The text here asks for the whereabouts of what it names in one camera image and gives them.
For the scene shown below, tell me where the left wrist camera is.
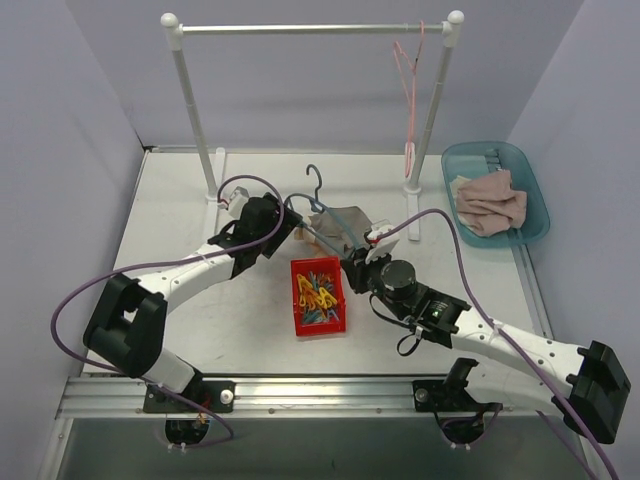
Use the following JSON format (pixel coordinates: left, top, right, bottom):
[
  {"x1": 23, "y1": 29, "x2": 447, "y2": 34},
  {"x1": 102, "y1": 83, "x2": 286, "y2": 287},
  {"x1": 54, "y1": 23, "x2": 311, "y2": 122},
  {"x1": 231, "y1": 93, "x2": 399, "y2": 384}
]
[{"x1": 218, "y1": 186, "x2": 250, "y2": 220}]

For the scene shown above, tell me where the red plastic bin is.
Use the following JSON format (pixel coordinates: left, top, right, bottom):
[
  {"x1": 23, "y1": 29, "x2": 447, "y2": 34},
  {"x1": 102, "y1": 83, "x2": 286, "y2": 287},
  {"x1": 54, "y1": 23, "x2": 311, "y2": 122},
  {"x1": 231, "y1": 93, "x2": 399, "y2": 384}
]
[{"x1": 290, "y1": 256, "x2": 346, "y2": 337}]

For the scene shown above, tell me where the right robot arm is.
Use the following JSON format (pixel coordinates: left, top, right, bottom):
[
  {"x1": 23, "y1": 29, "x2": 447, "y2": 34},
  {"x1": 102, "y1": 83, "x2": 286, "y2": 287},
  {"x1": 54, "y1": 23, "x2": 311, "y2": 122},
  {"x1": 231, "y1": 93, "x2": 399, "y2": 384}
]
[{"x1": 340, "y1": 249, "x2": 631, "y2": 444}]

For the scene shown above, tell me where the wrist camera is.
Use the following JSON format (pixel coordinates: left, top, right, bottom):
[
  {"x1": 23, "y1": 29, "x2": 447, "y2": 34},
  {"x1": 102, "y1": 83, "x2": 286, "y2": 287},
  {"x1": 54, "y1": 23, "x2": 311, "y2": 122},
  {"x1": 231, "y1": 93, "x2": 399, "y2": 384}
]
[
  {"x1": 364, "y1": 219, "x2": 400, "y2": 265},
  {"x1": 218, "y1": 186, "x2": 250, "y2": 220}
]

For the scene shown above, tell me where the pile of coloured clothespins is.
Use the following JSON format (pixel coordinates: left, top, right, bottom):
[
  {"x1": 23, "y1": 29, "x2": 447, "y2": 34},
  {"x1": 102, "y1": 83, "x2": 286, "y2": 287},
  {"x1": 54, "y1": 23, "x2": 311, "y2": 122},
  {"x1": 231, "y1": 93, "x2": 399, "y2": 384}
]
[{"x1": 295, "y1": 272, "x2": 340, "y2": 326}]

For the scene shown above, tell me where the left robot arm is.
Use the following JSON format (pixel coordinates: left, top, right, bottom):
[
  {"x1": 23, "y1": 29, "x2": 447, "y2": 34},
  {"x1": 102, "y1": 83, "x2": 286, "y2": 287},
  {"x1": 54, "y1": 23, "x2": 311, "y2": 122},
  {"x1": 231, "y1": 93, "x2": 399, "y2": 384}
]
[{"x1": 83, "y1": 193, "x2": 302, "y2": 411}]

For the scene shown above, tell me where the blue plastic hanger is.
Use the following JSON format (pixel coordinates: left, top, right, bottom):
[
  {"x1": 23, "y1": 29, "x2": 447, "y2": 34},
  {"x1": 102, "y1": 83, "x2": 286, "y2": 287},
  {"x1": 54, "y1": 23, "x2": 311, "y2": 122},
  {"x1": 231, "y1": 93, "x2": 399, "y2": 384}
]
[{"x1": 284, "y1": 163, "x2": 372, "y2": 258}]

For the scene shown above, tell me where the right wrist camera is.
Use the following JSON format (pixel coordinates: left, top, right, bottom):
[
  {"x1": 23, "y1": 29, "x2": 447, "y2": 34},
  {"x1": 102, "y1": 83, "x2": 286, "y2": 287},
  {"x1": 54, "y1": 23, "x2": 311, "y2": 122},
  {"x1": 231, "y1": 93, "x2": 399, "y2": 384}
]
[{"x1": 364, "y1": 219, "x2": 400, "y2": 265}]

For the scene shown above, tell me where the grey beige underwear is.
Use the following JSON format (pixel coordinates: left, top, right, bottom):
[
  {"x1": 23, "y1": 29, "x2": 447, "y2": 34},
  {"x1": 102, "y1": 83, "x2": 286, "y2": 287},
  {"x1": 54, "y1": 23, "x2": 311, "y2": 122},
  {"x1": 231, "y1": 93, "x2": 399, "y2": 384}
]
[{"x1": 294, "y1": 206, "x2": 372, "y2": 258}]

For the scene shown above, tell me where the pink cream underwear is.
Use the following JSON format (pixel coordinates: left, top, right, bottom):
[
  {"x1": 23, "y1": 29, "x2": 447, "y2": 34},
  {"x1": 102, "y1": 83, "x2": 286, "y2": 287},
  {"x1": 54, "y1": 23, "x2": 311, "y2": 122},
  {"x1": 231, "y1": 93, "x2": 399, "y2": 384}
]
[{"x1": 449, "y1": 170, "x2": 528, "y2": 237}]

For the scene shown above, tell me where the teal plastic basket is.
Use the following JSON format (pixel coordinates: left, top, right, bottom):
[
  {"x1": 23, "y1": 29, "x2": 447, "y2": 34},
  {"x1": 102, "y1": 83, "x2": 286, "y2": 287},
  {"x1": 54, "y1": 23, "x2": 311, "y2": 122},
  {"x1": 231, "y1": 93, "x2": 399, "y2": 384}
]
[{"x1": 441, "y1": 141, "x2": 550, "y2": 248}]

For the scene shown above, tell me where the pink wire hanger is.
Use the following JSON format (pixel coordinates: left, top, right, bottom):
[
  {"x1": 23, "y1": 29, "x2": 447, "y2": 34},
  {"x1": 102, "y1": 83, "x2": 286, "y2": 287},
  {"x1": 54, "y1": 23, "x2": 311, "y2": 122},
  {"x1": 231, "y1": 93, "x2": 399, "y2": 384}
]
[{"x1": 392, "y1": 21, "x2": 426, "y2": 179}]

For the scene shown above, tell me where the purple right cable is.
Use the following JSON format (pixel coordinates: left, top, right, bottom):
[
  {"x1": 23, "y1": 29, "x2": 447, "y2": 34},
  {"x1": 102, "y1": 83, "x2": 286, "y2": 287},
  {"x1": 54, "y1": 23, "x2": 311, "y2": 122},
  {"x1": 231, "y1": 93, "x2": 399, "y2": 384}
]
[{"x1": 389, "y1": 207, "x2": 618, "y2": 480}]

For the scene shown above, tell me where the white clothes rack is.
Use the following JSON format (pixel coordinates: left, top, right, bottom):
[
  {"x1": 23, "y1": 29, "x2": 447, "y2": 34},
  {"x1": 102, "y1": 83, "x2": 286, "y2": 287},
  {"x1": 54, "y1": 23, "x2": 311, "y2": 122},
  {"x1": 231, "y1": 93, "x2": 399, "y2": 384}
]
[{"x1": 160, "y1": 10, "x2": 465, "y2": 242}]

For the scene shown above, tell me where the aluminium rail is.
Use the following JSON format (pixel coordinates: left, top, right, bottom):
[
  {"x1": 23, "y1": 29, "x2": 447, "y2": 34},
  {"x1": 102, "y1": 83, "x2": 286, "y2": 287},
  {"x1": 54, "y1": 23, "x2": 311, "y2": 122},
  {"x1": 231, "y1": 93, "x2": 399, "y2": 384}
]
[{"x1": 55, "y1": 374, "x2": 541, "y2": 419}]

